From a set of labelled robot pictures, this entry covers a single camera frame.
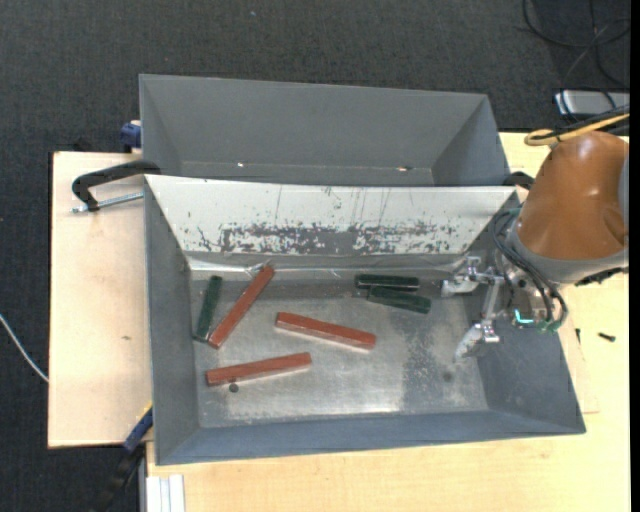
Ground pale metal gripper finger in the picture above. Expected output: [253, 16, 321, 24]
[452, 322, 502, 365]
[440, 256, 495, 297]

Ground dark green flat block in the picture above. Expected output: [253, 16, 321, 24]
[366, 285, 433, 316]
[354, 273, 421, 292]
[193, 274, 224, 343]

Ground red-brown flat block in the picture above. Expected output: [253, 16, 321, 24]
[207, 264, 276, 350]
[274, 311, 377, 353]
[204, 351, 313, 388]

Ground grey metal bin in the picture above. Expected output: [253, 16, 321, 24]
[138, 73, 587, 466]

